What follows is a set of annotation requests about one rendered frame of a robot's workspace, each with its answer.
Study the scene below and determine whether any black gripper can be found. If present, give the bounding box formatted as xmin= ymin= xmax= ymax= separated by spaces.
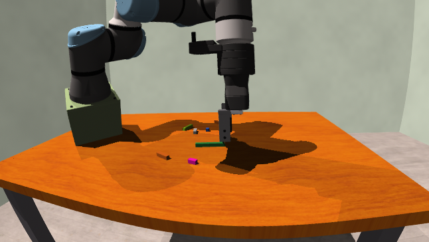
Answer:
xmin=189 ymin=19 xmax=256 ymax=142

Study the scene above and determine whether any magenta rod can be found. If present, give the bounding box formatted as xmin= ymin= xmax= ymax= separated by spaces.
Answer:
xmin=188 ymin=158 xmax=198 ymax=165

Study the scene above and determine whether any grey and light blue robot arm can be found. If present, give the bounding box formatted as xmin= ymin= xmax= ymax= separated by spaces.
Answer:
xmin=68 ymin=0 xmax=253 ymax=104

